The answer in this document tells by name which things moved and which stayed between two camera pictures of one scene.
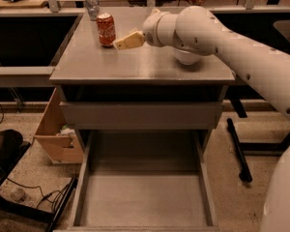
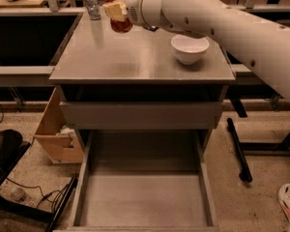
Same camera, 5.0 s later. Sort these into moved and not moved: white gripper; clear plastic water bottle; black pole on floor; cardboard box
Moved: white gripper
Not moved: black pole on floor; cardboard box; clear plastic water bottle
